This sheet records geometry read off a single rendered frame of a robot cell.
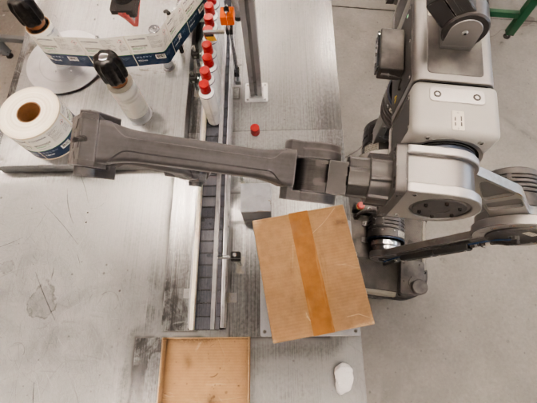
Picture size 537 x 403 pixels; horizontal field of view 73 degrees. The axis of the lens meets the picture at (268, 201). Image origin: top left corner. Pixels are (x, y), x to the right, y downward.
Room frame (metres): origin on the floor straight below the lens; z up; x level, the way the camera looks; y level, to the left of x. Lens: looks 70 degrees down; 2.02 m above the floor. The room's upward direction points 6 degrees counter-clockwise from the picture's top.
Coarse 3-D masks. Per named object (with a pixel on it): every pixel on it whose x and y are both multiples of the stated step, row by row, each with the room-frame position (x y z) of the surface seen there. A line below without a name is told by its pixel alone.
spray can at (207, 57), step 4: (204, 56) 0.86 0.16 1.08; (208, 56) 0.86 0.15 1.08; (212, 56) 0.86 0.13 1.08; (204, 60) 0.85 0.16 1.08; (208, 60) 0.84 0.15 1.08; (212, 60) 0.85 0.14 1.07; (204, 64) 0.85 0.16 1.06; (208, 64) 0.84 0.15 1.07; (212, 64) 0.85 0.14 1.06; (216, 64) 0.86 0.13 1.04; (212, 68) 0.84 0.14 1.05; (216, 68) 0.85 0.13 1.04; (212, 72) 0.83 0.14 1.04; (216, 72) 0.84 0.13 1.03; (216, 76) 0.84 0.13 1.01; (216, 80) 0.84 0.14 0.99; (220, 80) 0.85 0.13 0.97; (220, 84) 0.85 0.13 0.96; (220, 88) 0.84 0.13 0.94; (220, 92) 0.84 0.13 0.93; (220, 96) 0.84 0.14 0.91
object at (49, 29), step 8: (8, 0) 1.07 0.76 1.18; (16, 0) 1.07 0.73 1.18; (24, 0) 1.07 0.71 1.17; (32, 0) 1.09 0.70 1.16; (16, 8) 1.05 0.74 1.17; (24, 8) 1.05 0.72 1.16; (32, 8) 1.07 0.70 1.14; (16, 16) 1.06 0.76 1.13; (24, 16) 1.05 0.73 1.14; (32, 16) 1.05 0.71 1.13; (40, 16) 1.08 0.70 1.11; (24, 24) 1.06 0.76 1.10; (32, 24) 1.05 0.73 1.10; (40, 24) 1.06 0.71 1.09; (48, 24) 1.08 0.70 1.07; (32, 32) 1.08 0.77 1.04; (40, 32) 1.05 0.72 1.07; (48, 32) 1.06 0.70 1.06; (56, 32) 1.08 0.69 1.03; (48, 56) 1.05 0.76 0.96; (56, 64) 1.04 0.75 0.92
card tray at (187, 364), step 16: (176, 352) -0.01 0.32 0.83; (192, 352) -0.02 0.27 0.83; (208, 352) -0.02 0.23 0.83; (224, 352) -0.03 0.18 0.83; (240, 352) -0.03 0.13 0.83; (160, 368) -0.05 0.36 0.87; (176, 368) -0.06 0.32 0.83; (192, 368) -0.06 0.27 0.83; (208, 368) -0.07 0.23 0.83; (224, 368) -0.07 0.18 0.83; (240, 368) -0.08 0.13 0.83; (160, 384) -0.10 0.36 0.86; (176, 384) -0.10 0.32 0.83; (192, 384) -0.11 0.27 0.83; (208, 384) -0.11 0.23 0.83; (224, 384) -0.11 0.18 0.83; (240, 384) -0.12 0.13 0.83; (160, 400) -0.14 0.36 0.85; (176, 400) -0.14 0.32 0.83; (192, 400) -0.15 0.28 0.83; (208, 400) -0.15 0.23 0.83; (224, 400) -0.16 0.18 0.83; (240, 400) -0.16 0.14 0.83
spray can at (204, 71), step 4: (200, 68) 0.81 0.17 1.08; (204, 68) 0.81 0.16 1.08; (208, 68) 0.81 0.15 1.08; (200, 72) 0.80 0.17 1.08; (204, 72) 0.80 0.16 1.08; (208, 72) 0.80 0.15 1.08; (204, 76) 0.79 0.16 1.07; (208, 76) 0.79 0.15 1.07; (212, 76) 0.81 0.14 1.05; (200, 80) 0.80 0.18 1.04; (208, 80) 0.79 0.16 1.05; (212, 80) 0.80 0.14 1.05; (212, 84) 0.79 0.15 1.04; (216, 84) 0.80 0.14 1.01; (216, 88) 0.80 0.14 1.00; (216, 92) 0.79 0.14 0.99; (216, 96) 0.79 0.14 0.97; (220, 100) 0.80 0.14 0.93
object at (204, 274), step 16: (224, 112) 0.78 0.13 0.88; (208, 128) 0.72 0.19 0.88; (224, 128) 0.72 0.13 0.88; (224, 176) 0.53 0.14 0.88; (208, 192) 0.48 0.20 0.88; (224, 192) 0.47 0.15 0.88; (208, 208) 0.42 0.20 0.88; (224, 208) 0.43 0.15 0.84; (208, 224) 0.36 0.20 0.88; (208, 240) 0.31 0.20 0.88; (208, 256) 0.26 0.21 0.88; (208, 272) 0.21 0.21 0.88; (208, 288) 0.16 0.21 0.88; (208, 304) 0.11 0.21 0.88; (208, 320) 0.07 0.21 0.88
